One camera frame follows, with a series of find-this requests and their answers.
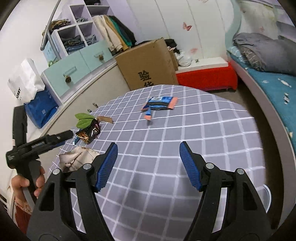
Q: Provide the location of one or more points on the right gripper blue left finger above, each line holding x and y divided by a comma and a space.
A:
104, 165

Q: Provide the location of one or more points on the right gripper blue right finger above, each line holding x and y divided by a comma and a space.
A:
193, 164

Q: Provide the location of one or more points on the dark brown snack wrapper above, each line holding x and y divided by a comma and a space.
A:
89, 133

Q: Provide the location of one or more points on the blue snack wrapper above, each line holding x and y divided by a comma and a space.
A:
158, 103

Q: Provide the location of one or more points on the person's left hand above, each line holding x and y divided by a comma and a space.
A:
19, 182

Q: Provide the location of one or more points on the crumpled white brown paper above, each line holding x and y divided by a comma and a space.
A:
76, 158

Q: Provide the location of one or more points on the grey checkered tablecloth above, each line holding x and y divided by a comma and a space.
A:
148, 195

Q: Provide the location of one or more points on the blue shopping bag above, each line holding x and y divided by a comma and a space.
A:
41, 108

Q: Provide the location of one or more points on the green leaves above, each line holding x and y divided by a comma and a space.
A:
84, 120

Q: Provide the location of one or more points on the white paper shopping bag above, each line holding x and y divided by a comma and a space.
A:
25, 81

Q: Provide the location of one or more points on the red storage bench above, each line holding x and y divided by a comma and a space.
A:
210, 79

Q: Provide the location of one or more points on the light blue plastic basin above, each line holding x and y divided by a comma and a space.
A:
265, 196

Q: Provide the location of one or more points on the teal drawer cabinet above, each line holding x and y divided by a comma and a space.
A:
64, 74

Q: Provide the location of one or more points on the brown cardboard box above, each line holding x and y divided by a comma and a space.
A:
147, 65

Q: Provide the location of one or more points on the teal bed mattress cover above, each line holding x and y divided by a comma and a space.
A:
279, 88

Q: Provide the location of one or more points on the hanging clothes in wardrobe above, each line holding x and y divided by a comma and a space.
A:
119, 38

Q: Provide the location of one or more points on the grey folded duvet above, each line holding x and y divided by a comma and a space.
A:
265, 54

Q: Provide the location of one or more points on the purple open shelf unit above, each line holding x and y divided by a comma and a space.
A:
68, 20

